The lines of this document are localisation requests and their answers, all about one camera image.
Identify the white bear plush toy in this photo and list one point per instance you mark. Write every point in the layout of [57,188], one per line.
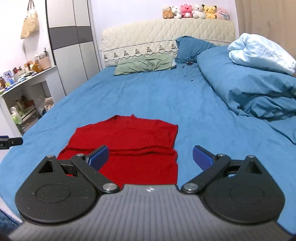
[197,12]

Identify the cream quilted headboard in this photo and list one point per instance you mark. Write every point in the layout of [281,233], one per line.
[159,36]

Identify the red knit sweater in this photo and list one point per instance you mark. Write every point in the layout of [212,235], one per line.
[141,151]

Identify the beige curtain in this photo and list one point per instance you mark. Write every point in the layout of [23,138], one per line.
[274,20]

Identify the light blue white blanket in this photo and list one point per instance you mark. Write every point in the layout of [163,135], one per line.
[256,51]

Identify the blue bed sheet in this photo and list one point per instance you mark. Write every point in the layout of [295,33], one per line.
[181,96]

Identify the green pillow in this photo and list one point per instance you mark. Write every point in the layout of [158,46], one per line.
[147,63]

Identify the pale pink plush toy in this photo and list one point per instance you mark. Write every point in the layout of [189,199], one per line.
[222,14]

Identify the brown plush toy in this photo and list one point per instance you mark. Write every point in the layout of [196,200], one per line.
[167,13]

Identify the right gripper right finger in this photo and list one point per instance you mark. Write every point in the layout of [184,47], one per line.
[239,191]

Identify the blue pillow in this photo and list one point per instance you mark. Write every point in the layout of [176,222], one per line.
[189,48]

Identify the woven basket on desk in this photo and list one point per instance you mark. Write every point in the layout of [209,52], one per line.
[45,63]

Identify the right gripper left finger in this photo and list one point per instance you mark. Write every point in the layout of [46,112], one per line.
[58,191]

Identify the white shelf desk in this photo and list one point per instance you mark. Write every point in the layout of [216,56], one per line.
[46,83]

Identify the blue duvet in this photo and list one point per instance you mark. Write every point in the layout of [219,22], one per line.
[268,96]

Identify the green white bottle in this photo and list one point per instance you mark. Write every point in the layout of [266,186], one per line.
[15,115]

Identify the beige hanging tote bag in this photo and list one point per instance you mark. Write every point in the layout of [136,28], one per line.
[31,21]

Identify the yellow plush toy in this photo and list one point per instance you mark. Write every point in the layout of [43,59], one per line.
[210,11]

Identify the grey white wardrobe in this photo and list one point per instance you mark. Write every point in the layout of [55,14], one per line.
[72,42]

